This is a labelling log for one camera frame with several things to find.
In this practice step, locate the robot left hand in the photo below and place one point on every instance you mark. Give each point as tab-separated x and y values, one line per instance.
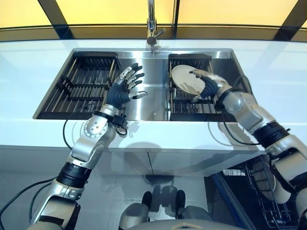
117	94

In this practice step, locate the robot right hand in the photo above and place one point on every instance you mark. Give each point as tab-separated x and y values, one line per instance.
213	85

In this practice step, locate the deep beige plate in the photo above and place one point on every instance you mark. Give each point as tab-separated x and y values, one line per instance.
182	76

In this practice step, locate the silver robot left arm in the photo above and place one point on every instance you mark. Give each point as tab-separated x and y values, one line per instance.
96	129

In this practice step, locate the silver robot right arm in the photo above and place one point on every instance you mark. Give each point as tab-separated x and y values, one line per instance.
247	110

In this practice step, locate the black dish rack with plates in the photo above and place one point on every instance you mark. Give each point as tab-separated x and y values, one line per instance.
189	57

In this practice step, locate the stainless steel sink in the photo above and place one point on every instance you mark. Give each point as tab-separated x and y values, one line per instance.
148	100

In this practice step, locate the empty black dish rack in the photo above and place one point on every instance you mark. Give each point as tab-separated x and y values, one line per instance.
96	55

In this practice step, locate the white cabinet front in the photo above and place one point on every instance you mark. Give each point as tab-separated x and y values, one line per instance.
120	167

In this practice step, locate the chrome gooseneck faucet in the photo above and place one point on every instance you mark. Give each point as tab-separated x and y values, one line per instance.
151	26

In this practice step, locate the robot right leg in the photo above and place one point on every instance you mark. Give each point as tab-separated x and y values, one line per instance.
196	212

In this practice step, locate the grey robot torso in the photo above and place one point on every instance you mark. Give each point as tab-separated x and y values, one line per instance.
180	226

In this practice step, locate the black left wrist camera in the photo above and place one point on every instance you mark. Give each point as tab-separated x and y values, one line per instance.
119	120

